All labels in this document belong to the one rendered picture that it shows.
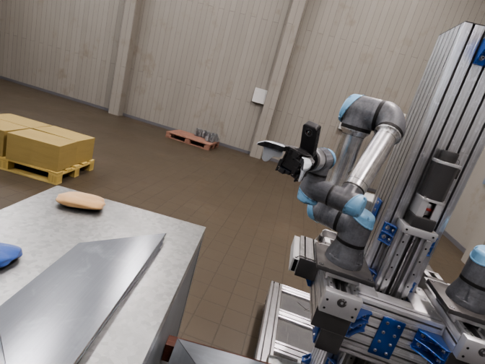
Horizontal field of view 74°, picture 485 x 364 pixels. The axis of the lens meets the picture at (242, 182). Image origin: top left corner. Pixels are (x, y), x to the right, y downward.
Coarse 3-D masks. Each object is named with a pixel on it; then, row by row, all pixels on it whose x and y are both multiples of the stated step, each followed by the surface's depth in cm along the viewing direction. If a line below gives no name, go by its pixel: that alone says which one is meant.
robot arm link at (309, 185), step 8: (312, 176) 107; (320, 176) 106; (304, 184) 109; (312, 184) 107; (320, 184) 106; (328, 184) 106; (304, 192) 109; (312, 192) 107; (320, 192) 105; (304, 200) 109; (312, 200) 108; (320, 200) 106
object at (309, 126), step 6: (306, 126) 90; (312, 126) 89; (318, 126) 89; (306, 132) 90; (312, 132) 89; (318, 132) 90; (306, 138) 92; (312, 138) 91; (318, 138) 92; (300, 144) 95; (306, 144) 93; (312, 144) 92; (306, 150) 95; (312, 150) 93
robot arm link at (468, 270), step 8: (480, 248) 123; (472, 256) 123; (480, 256) 120; (472, 264) 123; (480, 264) 120; (464, 272) 125; (472, 272) 122; (480, 272) 120; (472, 280) 122; (480, 280) 120
